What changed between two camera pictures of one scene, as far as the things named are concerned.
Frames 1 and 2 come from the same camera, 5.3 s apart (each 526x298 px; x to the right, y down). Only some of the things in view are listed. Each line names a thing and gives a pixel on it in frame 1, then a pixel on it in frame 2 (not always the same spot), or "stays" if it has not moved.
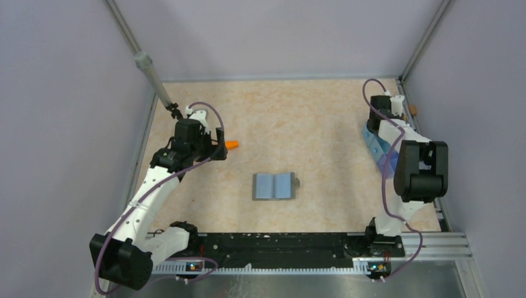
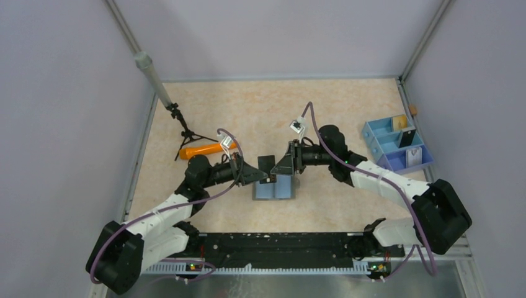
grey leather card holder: [274, 186] stays
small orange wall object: [413, 109] stays
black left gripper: [213, 150] → [252, 174]
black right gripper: [398, 114] → [293, 161]
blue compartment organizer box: [379, 149] stays
